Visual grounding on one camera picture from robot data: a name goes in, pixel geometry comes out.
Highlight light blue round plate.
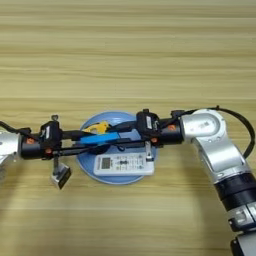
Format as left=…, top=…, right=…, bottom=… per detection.
left=75, top=111, right=158, bottom=186

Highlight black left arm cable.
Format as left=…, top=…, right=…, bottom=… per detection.
left=0, top=120, right=32, bottom=137

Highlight yellow black tape measure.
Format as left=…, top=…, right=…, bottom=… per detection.
left=81, top=120, right=113, bottom=136

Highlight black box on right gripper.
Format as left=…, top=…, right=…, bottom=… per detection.
left=135, top=108, right=161, bottom=141

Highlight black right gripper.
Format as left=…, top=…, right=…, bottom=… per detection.
left=106, top=116, right=184, bottom=163

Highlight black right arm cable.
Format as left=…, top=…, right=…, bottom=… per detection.
left=181, top=105, right=256, bottom=160

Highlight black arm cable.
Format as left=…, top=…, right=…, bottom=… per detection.
left=181, top=105, right=256, bottom=160
left=0, top=120, right=32, bottom=137

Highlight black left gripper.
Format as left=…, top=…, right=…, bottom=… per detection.
left=19, top=129, right=101, bottom=178

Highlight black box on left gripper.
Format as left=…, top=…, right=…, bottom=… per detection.
left=39, top=120, right=64, bottom=152

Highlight white remote control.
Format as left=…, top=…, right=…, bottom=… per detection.
left=92, top=152, right=156, bottom=177

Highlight blue rectangular block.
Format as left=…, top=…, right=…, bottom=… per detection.
left=79, top=131, right=121, bottom=146

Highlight small silver metal box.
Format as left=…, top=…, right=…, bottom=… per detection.
left=49, top=164, right=73, bottom=190

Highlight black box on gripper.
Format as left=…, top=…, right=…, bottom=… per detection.
left=39, top=120, right=64, bottom=152
left=135, top=108, right=161, bottom=141

